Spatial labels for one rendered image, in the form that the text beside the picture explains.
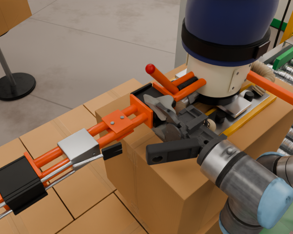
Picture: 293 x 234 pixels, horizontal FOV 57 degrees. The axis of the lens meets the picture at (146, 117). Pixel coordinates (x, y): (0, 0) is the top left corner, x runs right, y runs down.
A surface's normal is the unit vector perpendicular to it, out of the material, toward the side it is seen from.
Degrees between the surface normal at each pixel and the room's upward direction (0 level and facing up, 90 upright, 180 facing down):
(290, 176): 72
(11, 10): 90
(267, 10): 79
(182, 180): 0
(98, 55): 0
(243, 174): 27
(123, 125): 0
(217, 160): 36
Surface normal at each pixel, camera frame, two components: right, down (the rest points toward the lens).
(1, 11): 0.92, 0.28
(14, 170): 0.00, -0.70
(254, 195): -0.58, -0.09
